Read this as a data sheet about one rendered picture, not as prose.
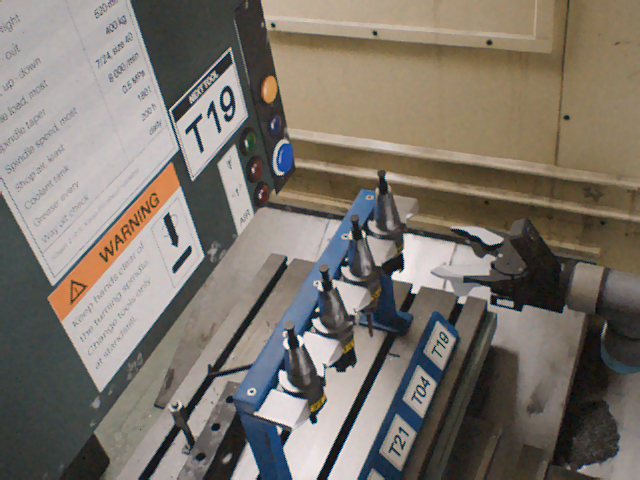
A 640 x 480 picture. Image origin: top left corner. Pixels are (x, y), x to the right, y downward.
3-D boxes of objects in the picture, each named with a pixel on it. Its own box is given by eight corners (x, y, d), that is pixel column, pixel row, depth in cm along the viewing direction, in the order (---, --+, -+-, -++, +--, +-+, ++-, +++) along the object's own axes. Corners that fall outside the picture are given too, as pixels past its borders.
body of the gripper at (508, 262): (484, 304, 126) (561, 323, 122) (486, 267, 120) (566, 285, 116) (497, 272, 131) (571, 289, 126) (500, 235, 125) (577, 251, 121)
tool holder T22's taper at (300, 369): (296, 356, 110) (288, 325, 106) (323, 367, 108) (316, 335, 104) (279, 379, 108) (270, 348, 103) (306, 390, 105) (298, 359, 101)
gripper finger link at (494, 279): (464, 290, 121) (522, 285, 120) (464, 283, 120) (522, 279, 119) (460, 268, 124) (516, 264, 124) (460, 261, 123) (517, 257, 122)
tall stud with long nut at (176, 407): (203, 441, 141) (185, 398, 132) (195, 454, 139) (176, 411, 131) (190, 437, 142) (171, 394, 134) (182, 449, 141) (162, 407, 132)
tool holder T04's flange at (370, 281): (351, 261, 126) (350, 250, 125) (387, 267, 124) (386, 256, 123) (338, 288, 122) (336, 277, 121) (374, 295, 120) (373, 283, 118)
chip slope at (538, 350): (586, 340, 180) (597, 259, 162) (506, 636, 136) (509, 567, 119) (254, 264, 215) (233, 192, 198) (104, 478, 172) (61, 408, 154)
